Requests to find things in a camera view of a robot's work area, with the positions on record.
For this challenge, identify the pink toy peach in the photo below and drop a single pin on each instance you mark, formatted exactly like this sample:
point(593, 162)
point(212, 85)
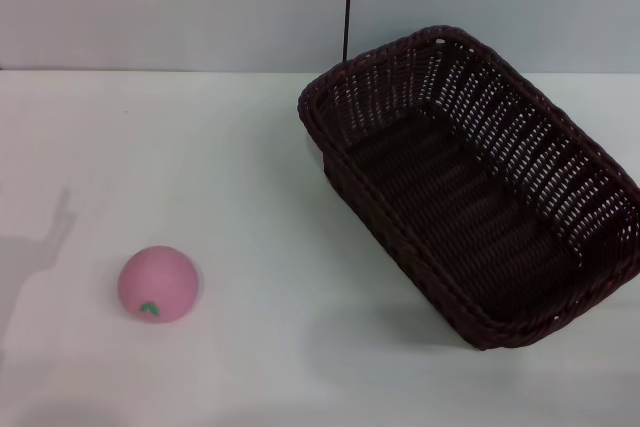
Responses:
point(157, 279)

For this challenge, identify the dark brown woven basket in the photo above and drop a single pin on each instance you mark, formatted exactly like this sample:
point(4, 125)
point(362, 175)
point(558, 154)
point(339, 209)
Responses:
point(450, 207)

